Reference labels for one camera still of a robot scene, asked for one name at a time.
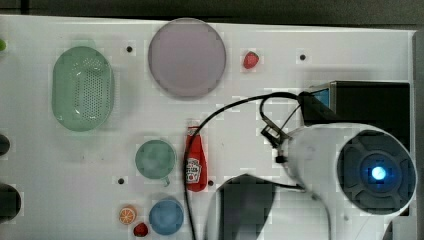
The blue cup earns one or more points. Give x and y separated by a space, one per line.
166 217

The toy orange slice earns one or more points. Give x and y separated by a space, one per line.
127 215

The small red toy strawberry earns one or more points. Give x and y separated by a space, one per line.
140 230

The lilac round plate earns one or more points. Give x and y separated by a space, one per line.
187 58

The black toaster oven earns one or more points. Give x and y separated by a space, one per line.
385 105

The green perforated colander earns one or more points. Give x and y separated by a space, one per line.
83 87

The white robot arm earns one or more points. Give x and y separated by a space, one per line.
350 181

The red ketchup bottle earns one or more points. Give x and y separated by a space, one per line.
196 167

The green mug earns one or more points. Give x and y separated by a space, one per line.
155 160

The blue glass oven door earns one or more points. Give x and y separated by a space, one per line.
323 95

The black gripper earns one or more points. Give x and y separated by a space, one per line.
314 111

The green knob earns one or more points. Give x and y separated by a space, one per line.
3 45

